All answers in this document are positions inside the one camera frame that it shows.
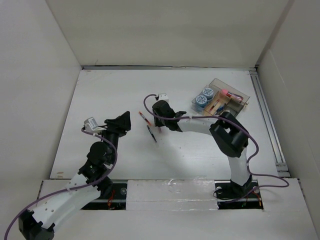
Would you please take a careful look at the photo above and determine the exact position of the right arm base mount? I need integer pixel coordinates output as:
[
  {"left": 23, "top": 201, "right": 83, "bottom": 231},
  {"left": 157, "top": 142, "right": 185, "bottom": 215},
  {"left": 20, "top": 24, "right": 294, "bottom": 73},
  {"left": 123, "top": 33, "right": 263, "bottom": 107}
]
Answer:
[{"left": 212, "top": 180, "right": 264, "bottom": 210}]

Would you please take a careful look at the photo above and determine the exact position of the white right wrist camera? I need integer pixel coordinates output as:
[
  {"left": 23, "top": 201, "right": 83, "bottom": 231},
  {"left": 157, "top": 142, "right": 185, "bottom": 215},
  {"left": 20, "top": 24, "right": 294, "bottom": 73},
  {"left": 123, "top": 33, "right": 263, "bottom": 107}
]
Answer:
[{"left": 157, "top": 93, "right": 169, "bottom": 103}]

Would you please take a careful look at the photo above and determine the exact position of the blue round putty tub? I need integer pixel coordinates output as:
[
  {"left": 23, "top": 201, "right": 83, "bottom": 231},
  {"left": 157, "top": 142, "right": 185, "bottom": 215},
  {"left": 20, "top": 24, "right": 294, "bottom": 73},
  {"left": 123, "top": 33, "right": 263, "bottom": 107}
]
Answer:
[
  {"left": 202, "top": 87, "right": 215, "bottom": 100},
  {"left": 195, "top": 95, "right": 208, "bottom": 109}
]

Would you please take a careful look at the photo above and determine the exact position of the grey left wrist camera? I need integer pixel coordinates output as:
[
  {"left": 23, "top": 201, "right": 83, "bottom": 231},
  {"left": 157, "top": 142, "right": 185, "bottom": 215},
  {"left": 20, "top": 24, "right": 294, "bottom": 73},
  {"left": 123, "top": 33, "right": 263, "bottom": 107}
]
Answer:
[{"left": 84, "top": 117, "right": 99, "bottom": 132}]

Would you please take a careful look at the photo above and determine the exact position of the red ink refill pen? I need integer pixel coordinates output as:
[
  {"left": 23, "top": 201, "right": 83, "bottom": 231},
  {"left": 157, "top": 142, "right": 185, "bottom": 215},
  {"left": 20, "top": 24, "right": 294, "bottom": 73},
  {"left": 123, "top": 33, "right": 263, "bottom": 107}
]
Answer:
[{"left": 138, "top": 111, "right": 152, "bottom": 126}]

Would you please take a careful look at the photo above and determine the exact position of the clear three-compartment desk organizer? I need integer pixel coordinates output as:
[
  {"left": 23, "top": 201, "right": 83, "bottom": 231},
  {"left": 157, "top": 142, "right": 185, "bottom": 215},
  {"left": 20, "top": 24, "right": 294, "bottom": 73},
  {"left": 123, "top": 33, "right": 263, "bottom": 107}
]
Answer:
[{"left": 191, "top": 78, "right": 250, "bottom": 117}]

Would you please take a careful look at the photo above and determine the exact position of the black ink refill pen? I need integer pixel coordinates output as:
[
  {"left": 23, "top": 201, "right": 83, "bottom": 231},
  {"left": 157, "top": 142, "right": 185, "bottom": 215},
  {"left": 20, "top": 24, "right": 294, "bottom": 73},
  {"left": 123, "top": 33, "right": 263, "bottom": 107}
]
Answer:
[{"left": 146, "top": 125, "right": 158, "bottom": 143}]

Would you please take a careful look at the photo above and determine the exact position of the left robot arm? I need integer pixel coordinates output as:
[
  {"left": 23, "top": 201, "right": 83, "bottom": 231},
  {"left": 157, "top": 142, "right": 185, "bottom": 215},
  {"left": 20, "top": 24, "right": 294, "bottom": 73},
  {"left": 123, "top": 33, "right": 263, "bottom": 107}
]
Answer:
[{"left": 17, "top": 111, "right": 131, "bottom": 240}]

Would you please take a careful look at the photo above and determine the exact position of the pink capped crayon tube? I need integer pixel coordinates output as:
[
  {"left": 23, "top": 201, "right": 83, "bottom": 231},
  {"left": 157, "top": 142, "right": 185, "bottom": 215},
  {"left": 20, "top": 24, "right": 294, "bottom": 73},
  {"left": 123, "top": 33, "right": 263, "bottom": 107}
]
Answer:
[{"left": 221, "top": 89, "right": 243, "bottom": 103}]

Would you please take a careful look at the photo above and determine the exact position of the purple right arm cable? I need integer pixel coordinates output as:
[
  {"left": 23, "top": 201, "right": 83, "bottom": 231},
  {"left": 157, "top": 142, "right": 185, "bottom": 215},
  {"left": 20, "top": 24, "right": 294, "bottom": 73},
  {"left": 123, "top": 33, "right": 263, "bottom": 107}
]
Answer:
[{"left": 143, "top": 93, "right": 291, "bottom": 202}]

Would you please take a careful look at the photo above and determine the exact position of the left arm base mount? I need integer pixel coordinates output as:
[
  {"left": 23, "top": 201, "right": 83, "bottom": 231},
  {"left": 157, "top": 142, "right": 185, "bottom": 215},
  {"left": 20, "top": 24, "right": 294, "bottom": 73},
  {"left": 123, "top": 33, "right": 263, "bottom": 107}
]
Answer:
[{"left": 82, "top": 180, "right": 128, "bottom": 211}]

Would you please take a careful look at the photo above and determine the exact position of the aluminium side rail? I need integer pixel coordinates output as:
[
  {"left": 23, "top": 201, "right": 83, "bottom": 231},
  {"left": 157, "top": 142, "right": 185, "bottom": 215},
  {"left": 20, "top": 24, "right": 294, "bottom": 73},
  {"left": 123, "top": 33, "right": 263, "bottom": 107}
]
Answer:
[{"left": 249, "top": 68, "right": 291, "bottom": 178}]

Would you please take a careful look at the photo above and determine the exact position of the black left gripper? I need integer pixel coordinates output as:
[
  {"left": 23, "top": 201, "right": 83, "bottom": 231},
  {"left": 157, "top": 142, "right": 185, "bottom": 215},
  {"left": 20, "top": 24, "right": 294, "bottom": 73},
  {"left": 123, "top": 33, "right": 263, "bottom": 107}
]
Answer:
[{"left": 95, "top": 111, "right": 130, "bottom": 164}]

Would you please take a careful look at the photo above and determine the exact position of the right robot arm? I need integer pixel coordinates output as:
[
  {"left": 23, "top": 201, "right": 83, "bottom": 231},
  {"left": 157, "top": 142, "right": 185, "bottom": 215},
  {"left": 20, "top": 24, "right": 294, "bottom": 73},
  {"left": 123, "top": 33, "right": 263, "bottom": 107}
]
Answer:
[{"left": 152, "top": 100, "right": 252, "bottom": 199}]

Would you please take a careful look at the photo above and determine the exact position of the blue grip gel pen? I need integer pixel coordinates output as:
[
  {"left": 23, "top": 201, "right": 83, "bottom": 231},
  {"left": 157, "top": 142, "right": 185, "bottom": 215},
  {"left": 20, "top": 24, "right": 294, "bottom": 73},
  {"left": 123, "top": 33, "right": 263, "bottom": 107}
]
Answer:
[{"left": 216, "top": 105, "right": 224, "bottom": 114}]

